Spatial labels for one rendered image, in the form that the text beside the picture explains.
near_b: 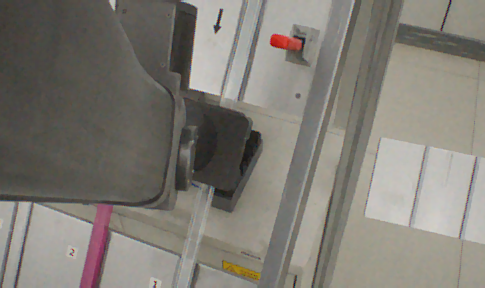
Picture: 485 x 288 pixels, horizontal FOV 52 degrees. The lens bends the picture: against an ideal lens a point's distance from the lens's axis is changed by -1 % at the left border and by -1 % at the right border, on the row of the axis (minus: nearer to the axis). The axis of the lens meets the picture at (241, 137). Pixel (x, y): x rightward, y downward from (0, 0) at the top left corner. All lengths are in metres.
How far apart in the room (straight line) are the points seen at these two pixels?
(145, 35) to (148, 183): 0.14
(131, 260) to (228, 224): 0.32
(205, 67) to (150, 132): 0.34
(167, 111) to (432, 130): 1.85
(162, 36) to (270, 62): 0.22
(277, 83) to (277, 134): 0.50
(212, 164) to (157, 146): 0.22
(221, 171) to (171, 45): 0.14
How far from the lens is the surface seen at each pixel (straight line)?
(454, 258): 1.68
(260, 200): 0.90
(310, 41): 0.49
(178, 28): 0.34
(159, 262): 0.57
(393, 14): 0.71
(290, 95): 0.51
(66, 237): 0.63
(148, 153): 0.20
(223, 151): 0.42
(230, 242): 0.85
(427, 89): 2.21
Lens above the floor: 1.34
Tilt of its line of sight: 46 degrees down
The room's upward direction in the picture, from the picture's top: straight up
